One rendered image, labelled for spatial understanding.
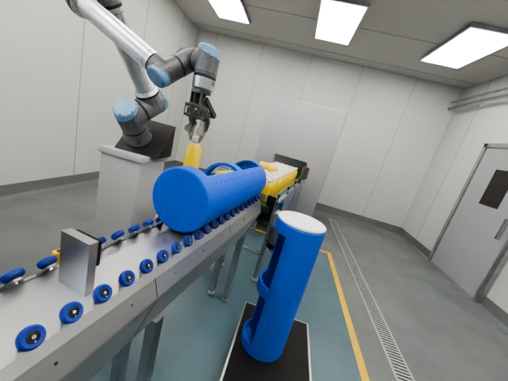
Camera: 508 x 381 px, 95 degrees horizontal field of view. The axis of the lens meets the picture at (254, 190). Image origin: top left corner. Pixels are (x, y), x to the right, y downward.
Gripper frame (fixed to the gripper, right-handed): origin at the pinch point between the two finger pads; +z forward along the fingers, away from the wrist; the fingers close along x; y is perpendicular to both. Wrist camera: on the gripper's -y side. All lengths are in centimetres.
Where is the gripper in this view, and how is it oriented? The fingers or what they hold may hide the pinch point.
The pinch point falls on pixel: (196, 138)
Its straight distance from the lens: 109.2
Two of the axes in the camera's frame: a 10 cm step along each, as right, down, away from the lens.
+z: -2.5, 9.4, 2.4
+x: 9.2, 3.1, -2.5
